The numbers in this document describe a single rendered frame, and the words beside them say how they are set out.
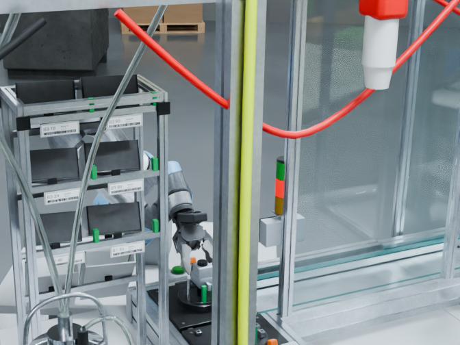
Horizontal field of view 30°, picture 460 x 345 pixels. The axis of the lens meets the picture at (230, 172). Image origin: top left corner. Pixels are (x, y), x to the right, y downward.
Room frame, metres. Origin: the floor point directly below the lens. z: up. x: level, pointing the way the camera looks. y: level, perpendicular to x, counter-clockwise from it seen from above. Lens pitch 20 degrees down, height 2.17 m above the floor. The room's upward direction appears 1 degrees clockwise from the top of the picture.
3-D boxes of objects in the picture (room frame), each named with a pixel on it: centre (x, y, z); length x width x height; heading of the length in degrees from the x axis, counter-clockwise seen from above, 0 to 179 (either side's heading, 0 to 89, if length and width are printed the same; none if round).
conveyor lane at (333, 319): (2.31, -0.21, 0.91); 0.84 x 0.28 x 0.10; 116
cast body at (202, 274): (2.19, 0.07, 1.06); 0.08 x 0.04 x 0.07; 26
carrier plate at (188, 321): (2.20, 0.07, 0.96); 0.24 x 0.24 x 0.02; 26
